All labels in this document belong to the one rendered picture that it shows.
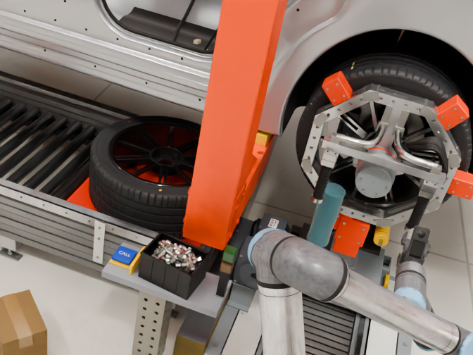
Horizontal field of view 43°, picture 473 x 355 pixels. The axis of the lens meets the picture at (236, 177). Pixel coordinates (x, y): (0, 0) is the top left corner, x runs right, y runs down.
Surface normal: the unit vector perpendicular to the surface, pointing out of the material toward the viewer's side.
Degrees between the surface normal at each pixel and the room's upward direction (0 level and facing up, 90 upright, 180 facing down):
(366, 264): 0
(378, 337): 0
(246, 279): 90
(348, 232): 90
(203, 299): 0
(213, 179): 90
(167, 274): 90
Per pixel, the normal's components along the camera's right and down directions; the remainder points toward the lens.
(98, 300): 0.18, -0.81
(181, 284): -0.42, 0.46
